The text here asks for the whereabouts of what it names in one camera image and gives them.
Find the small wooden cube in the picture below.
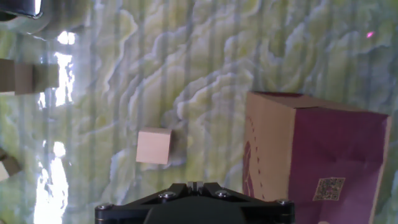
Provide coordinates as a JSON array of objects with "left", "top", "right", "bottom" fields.
[{"left": 136, "top": 126, "right": 173, "bottom": 166}]

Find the green marble pattern mat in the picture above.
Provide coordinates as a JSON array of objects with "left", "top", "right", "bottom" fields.
[{"left": 0, "top": 0, "right": 398, "bottom": 224}]

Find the Costa kraft maroon paper bag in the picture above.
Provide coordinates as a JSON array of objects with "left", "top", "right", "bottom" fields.
[{"left": 242, "top": 91, "right": 392, "bottom": 224}]

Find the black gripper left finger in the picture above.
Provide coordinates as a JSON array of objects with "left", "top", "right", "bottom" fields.
[{"left": 95, "top": 181, "right": 196, "bottom": 224}]

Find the brown box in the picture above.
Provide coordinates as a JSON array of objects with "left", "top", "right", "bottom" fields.
[{"left": 0, "top": 58, "right": 34, "bottom": 96}]

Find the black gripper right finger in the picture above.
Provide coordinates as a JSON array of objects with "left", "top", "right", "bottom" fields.
[{"left": 195, "top": 181, "right": 295, "bottom": 224}]

